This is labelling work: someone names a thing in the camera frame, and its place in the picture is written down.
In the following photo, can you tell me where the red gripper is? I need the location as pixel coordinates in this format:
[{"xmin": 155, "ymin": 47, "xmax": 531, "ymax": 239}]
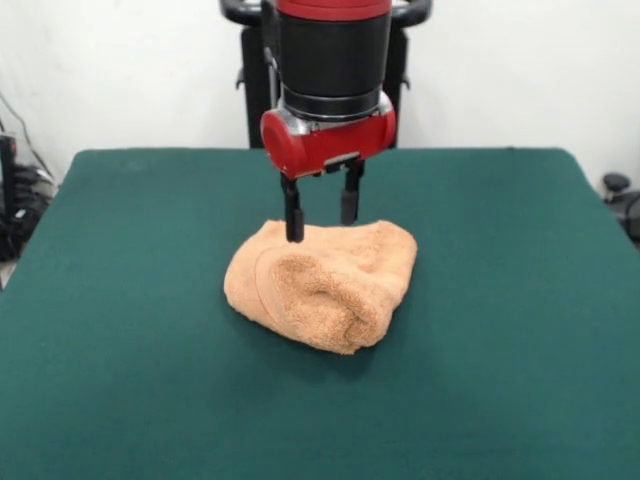
[{"xmin": 260, "ymin": 94, "xmax": 397, "ymax": 245}]

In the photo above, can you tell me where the orange terry towel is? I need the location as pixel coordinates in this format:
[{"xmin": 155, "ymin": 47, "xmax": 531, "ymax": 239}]
[{"xmin": 223, "ymin": 218, "xmax": 419, "ymax": 356}]

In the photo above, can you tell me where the dark green table cloth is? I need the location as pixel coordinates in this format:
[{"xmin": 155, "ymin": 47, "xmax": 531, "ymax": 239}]
[{"xmin": 0, "ymin": 147, "xmax": 640, "ymax": 480}]

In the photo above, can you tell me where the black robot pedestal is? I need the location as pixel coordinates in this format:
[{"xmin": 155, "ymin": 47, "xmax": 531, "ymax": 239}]
[{"xmin": 219, "ymin": 0, "xmax": 431, "ymax": 150}]

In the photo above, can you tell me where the black equipment pile with cables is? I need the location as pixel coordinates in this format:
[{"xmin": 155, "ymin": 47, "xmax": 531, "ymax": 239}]
[{"xmin": 0, "ymin": 132, "xmax": 57, "ymax": 262}]

